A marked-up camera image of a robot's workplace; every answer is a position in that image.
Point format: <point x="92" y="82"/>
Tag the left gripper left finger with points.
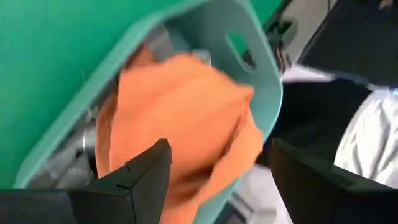
<point x="140" y="186"/>

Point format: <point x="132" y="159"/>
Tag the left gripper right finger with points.
<point x="311" y="193"/>

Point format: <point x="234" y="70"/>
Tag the orange towel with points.
<point x="180" y="118"/>

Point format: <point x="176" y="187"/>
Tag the teal plastic basket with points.
<point x="202" y="28"/>

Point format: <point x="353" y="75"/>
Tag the white grey fabric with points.
<point x="370" y="140"/>

